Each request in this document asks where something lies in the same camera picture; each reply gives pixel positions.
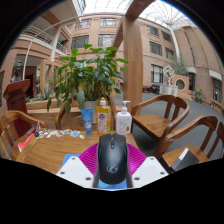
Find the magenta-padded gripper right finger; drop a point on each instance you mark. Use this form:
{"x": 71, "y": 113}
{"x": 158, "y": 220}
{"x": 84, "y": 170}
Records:
{"x": 150, "y": 171}

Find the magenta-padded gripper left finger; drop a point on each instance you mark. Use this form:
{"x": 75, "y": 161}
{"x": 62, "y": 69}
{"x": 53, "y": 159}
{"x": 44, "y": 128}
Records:
{"x": 75, "y": 171}

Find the black computer mouse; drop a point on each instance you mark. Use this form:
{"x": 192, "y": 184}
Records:
{"x": 112, "y": 160}

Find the blue cartoon mouse pad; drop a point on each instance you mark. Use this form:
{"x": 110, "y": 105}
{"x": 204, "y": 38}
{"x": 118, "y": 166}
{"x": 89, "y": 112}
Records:
{"x": 68, "y": 158}

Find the black notebook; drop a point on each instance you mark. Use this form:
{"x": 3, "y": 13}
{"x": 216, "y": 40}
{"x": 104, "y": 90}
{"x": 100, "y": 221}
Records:
{"x": 185, "y": 160}

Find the blue squeeze tube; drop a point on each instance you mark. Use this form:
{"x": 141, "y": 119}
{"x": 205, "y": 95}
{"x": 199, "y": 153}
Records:
{"x": 87, "y": 121}

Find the white pump bottle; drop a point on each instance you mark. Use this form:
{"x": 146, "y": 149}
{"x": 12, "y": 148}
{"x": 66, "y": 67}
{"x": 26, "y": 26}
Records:
{"x": 123, "y": 122}

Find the red booklet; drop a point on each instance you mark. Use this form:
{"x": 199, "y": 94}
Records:
{"x": 26, "y": 142}

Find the yellow dish soap bottle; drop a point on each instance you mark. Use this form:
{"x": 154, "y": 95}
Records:
{"x": 103, "y": 120}

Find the yellow flowering plant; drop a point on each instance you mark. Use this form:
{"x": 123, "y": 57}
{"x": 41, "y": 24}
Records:
{"x": 199, "y": 95}

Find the dark red wooden lectern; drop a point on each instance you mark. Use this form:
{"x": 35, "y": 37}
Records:
{"x": 16, "y": 100}

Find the green potted plant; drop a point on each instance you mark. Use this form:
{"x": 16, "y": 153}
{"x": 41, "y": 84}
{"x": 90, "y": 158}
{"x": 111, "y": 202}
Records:
{"x": 90, "y": 76}

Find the white metal sculpture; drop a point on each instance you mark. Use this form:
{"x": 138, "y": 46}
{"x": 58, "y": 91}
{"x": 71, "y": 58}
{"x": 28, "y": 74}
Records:
{"x": 169, "y": 75}

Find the wooden pillar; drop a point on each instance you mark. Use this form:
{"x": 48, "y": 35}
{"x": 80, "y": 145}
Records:
{"x": 133, "y": 60}

